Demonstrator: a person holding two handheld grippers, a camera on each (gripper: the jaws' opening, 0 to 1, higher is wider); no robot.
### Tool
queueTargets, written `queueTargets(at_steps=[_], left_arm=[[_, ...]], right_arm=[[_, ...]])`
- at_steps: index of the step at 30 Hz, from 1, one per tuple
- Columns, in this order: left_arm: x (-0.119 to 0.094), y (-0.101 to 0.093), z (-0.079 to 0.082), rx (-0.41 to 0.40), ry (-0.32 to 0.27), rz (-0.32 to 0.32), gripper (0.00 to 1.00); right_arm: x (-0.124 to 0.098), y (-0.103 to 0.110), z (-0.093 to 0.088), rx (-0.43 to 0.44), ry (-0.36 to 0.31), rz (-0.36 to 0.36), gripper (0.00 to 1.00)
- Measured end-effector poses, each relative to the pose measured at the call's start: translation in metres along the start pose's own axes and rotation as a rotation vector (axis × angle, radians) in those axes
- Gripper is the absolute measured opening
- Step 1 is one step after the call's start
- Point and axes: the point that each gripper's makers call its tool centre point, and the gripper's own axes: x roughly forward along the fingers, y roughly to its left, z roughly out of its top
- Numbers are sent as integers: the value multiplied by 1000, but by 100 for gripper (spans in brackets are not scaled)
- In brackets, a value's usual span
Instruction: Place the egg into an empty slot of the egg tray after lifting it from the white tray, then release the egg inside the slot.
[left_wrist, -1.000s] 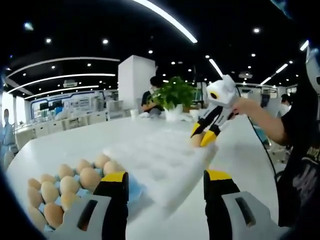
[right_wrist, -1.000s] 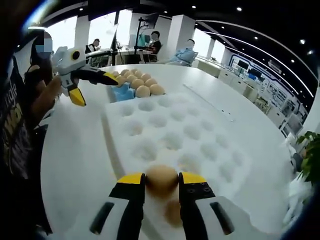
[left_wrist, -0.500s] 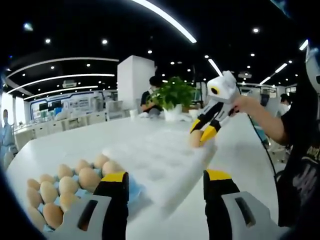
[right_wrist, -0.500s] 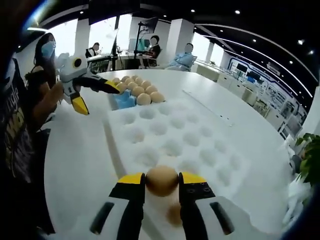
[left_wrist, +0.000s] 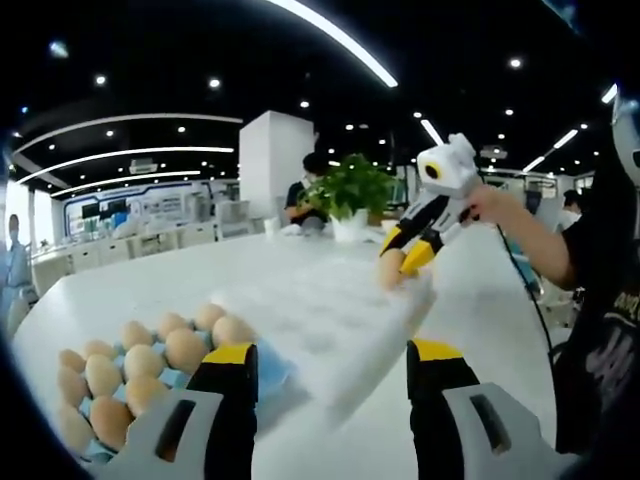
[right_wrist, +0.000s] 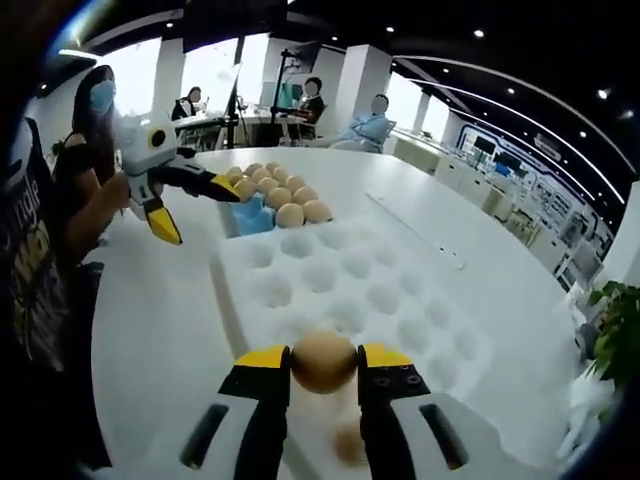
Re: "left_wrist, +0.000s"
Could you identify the person's right hand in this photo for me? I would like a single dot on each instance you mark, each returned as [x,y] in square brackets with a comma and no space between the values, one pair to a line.
[487,202]

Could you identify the white worn device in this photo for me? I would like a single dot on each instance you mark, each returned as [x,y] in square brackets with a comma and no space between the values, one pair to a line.
[627,140]

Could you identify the white rolling chair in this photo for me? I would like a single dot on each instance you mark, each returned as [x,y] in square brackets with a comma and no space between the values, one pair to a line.
[550,295]

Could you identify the white paper cup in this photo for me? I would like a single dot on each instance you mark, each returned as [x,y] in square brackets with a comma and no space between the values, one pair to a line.
[270,227]

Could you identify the group of brown eggs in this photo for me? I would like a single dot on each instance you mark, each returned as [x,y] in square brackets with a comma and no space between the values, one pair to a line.
[185,347]

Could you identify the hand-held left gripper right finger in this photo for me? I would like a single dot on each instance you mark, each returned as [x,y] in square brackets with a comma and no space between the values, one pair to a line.
[432,400]

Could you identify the white foam egg block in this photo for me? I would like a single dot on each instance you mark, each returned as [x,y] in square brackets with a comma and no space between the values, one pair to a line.
[350,360]

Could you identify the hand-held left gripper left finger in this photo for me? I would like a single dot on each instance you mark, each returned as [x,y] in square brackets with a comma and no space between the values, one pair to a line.
[230,400]

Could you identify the blue egg tray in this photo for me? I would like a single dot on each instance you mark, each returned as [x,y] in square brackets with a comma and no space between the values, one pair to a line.
[277,367]

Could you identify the row of white cabinets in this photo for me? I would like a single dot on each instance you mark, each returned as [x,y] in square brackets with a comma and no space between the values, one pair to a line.
[125,250]

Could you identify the long ceiling light strip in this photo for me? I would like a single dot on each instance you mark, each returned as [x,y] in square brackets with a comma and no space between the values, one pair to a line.
[340,42]

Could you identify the white table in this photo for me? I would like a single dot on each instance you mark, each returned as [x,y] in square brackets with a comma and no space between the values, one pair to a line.
[150,290]

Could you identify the person's black printed shirt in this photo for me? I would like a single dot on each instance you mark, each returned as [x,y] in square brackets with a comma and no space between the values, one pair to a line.
[610,325]

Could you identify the ceiling air conditioner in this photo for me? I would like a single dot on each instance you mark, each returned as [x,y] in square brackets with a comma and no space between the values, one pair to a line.
[143,166]

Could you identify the blue trimmed display shelves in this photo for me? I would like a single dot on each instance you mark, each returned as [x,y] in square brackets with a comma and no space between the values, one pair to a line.
[135,205]

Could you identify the single brown egg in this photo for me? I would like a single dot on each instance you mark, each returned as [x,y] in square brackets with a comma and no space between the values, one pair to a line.
[391,270]

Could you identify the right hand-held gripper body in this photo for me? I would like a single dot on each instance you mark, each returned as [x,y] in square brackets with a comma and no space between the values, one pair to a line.
[450,170]

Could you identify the green potted plant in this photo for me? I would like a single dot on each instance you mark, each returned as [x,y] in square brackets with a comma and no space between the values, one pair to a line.
[355,190]

